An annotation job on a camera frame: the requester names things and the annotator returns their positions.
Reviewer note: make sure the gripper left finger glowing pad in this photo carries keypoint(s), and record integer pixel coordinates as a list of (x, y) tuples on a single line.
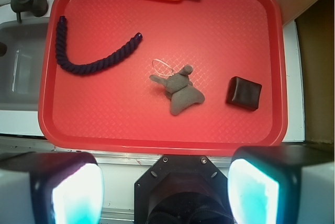
[(51, 188)]

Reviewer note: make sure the grey sink basin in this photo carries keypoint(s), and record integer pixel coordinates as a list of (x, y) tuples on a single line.
[(21, 65)]

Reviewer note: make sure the red plastic tray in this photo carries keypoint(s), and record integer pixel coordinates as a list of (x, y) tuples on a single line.
[(95, 91)]

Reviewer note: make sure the grey plush bunny toy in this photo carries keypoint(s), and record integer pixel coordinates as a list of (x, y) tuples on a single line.
[(178, 87)]

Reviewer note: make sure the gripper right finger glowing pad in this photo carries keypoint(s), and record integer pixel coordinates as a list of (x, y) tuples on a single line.
[(282, 184)]

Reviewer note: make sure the dark brown square block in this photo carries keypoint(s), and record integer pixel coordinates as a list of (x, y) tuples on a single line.
[(244, 93)]

